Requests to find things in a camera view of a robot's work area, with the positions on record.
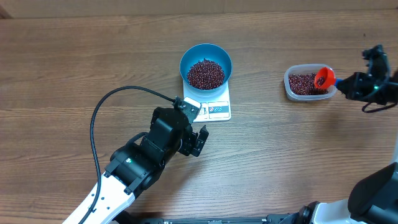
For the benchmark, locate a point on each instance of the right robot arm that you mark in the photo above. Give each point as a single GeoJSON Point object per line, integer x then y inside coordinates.
{"type": "Point", "coordinates": [374, 198]}

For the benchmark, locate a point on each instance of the clear plastic container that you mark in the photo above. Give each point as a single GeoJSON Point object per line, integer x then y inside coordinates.
{"type": "Point", "coordinates": [305, 69]}

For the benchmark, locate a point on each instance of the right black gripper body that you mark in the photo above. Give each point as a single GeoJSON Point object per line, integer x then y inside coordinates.
{"type": "Point", "coordinates": [376, 89]}

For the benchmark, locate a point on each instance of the red beans in bowl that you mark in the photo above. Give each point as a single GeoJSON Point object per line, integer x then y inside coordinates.
{"type": "Point", "coordinates": [205, 75]}

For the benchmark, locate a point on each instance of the white digital kitchen scale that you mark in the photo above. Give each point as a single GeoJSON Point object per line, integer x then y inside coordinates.
{"type": "Point", "coordinates": [215, 104]}

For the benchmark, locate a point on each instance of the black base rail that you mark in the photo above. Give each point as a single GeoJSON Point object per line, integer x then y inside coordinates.
{"type": "Point", "coordinates": [214, 220]}

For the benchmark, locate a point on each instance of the blue metal bowl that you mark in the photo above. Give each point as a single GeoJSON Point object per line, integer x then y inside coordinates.
{"type": "Point", "coordinates": [208, 51]}

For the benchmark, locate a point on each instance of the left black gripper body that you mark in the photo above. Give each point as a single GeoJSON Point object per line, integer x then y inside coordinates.
{"type": "Point", "coordinates": [188, 140]}

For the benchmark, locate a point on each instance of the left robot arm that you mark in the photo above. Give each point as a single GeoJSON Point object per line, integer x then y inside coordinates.
{"type": "Point", "coordinates": [137, 165]}

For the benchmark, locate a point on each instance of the orange scoop with blue handle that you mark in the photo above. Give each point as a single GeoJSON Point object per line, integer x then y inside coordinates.
{"type": "Point", "coordinates": [325, 78]}

